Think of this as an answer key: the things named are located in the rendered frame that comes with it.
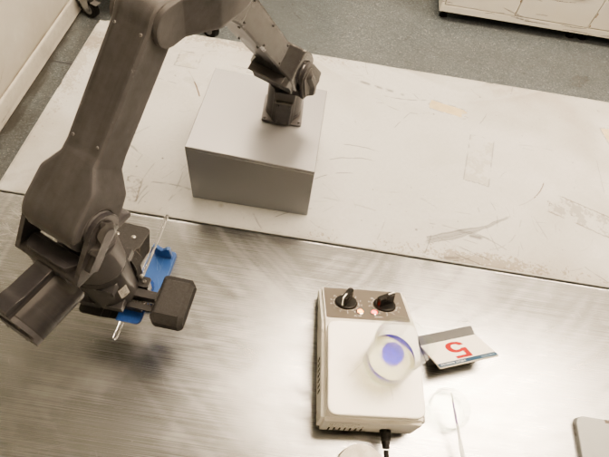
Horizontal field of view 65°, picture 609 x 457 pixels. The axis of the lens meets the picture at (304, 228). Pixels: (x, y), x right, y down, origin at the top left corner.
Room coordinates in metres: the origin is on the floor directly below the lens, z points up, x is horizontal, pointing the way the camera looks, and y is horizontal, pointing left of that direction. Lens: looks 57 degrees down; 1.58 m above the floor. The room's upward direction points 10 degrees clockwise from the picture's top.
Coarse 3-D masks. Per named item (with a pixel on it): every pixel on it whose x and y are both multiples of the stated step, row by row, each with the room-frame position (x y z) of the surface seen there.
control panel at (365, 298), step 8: (328, 288) 0.33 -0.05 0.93; (336, 288) 0.33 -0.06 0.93; (344, 288) 0.33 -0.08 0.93; (328, 296) 0.31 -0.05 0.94; (336, 296) 0.31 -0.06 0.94; (360, 296) 0.32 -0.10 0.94; (368, 296) 0.32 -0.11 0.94; (376, 296) 0.33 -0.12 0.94; (400, 296) 0.33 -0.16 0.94; (328, 304) 0.29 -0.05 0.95; (360, 304) 0.30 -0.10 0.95; (368, 304) 0.30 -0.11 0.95; (400, 304) 0.31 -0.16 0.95; (328, 312) 0.28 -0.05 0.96; (336, 312) 0.28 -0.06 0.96; (344, 312) 0.28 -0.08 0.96; (352, 312) 0.28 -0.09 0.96; (368, 312) 0.29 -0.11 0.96; (384, 312) 0.29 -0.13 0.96; (392, 312) 0.29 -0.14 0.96; (400, 312) 0.30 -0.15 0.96
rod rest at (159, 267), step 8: (160, 248) 0.34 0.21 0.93; (168, 248) 0.34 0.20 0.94; (152, 256) 0.34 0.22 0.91; (160, 256) 0.34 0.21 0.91; (168, 256) 0.34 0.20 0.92; (176, 256) 0.35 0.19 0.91; (152, 264) 0.33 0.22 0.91; (160, 264) 0.33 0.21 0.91; (168, 264) 0.33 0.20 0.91; (152, 272) 0.31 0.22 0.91; (160, 272) 0.32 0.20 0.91; (168, 272) 0.32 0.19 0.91; (160, 280) 0.30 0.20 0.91
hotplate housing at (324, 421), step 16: (320, 304) 0.29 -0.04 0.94; (320, 320) 0.27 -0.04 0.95; (352, 320) 0.27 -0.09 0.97; (368, 320) 0.27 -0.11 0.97; (320, 336) 0.24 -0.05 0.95; (320, 352) 0.22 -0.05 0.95; (320, 368) 0.20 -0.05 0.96; (320, 384) 0.18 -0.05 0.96; (320, 400) 0.16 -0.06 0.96; (320, 416) 0.14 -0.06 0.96; (336, 416) 0.14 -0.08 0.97; (384, 432) 0.14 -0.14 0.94; (400, 432) 0.14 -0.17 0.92; (384, 448) 0.12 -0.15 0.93
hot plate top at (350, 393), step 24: (336, 336) 0.23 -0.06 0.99; (360, 336) 0.24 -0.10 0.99; (336, 360) 0.20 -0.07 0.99; (360, 360) 0.21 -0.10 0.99; (336, 384) 0.17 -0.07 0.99; (360, 384) 0.18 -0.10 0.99; (408, 384) 0.19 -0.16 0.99; (336, 408) 0.14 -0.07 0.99; (360, 408) 0.15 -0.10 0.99; (384, 408) 0.15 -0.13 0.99; (408, 408) 0.16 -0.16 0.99
